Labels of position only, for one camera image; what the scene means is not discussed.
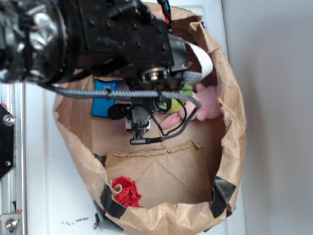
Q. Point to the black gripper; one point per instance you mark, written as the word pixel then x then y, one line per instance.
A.
pixel 142 108

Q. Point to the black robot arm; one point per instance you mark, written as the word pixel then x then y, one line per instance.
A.
pixel 116 49

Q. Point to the green plush frog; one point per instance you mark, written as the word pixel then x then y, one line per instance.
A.
pixel 176 105

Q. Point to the blue rectangular block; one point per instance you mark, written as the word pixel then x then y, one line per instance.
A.
pixel 100 106

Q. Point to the pink plush bunny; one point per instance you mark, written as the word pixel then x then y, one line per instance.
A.
pixel 210 107

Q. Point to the brown paper bag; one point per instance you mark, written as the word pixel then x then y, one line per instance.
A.
pixel 189 183

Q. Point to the red crumpled paper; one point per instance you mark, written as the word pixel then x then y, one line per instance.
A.
pixel 128 194

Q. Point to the black hexagonal mounting plate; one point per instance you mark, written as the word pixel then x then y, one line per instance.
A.
pixel 7 141

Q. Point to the aluminium frame rail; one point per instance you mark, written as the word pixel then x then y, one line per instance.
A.
pixel 13 185

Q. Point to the metal corner bracket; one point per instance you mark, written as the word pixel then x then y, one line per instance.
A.
pixel 9 224

